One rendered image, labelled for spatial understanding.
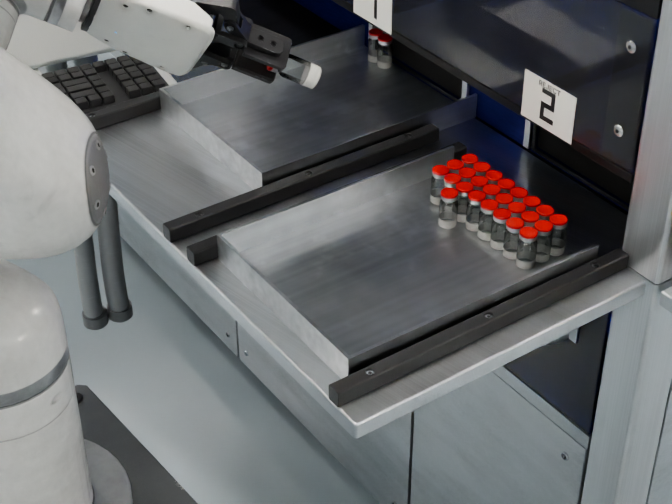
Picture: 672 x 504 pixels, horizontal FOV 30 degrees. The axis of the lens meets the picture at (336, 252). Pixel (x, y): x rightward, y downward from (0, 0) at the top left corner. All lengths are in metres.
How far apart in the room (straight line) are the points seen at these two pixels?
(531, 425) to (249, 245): 0.50
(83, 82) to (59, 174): 1.04
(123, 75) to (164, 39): 0.85
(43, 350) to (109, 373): 1.63
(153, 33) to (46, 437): 0.35
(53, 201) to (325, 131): 0.81
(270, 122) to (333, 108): 0.09
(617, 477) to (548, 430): 0.13
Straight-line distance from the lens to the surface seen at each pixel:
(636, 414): 1.56
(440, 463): 1.98
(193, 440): 2.48
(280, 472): 2.41
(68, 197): 0.91
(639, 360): 1.51
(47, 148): 0.89
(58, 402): 1.07
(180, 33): 1.08
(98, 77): 1.95
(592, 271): 1.41
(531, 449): 1.76
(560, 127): 1.46
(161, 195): 1.56
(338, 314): 1.35
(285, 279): 1.40
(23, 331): 1.01
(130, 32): 1.10
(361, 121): 1.69
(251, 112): 1.72
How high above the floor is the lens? 1.73
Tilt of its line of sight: 36 degrees down
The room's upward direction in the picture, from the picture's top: straight up
